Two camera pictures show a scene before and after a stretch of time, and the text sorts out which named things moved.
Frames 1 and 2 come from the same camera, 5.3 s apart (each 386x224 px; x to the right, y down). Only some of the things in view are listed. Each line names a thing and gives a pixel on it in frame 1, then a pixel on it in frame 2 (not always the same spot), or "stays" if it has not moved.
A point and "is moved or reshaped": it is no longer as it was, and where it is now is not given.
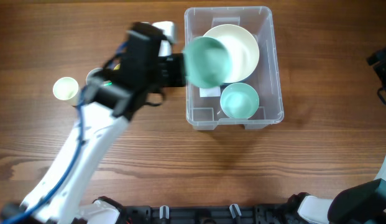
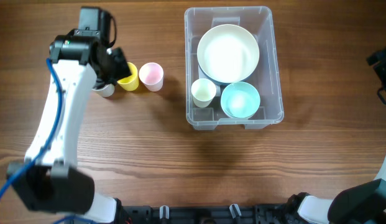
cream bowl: [244, 48] stays
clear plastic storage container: [204, 113] stays
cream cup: [65, 88] is moved or reshaped
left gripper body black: [166, 70] → [117, 68]
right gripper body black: [384, 70] stays
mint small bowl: [207, 61] → [240, 99]
